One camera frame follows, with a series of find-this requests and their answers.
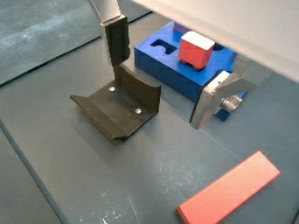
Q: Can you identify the black curved fixture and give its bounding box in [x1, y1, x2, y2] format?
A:
[70, 64, 162, 141]

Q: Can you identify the red house-shaped block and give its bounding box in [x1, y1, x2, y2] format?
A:
[179, 31, 216, 70]

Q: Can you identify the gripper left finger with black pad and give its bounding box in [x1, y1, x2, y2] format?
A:
[89, 0, 133, 67]

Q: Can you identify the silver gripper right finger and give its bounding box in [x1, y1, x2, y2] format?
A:
[190, 55, 272, 129]

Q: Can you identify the blue shape sorter board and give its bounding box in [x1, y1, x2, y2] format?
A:
[134, 20, 249, 122]

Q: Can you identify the red rectangular block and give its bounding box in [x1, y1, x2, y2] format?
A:
[178, 151, 281, 224]

